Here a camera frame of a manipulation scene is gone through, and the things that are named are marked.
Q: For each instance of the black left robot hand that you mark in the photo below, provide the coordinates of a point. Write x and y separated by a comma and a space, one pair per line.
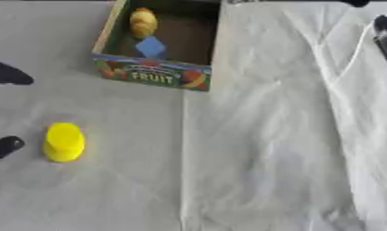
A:
7, 75

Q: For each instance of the cardboard box with fruit print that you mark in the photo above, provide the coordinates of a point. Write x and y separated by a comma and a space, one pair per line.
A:
159, 72

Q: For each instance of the yellow cylinder block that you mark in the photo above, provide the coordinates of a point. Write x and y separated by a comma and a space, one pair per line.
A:
63, 142

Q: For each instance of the blue cube block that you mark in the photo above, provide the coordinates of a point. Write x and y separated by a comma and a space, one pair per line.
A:
150, 47

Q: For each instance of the yellow toy fruit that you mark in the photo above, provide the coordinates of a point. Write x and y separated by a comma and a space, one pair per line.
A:
143, 22

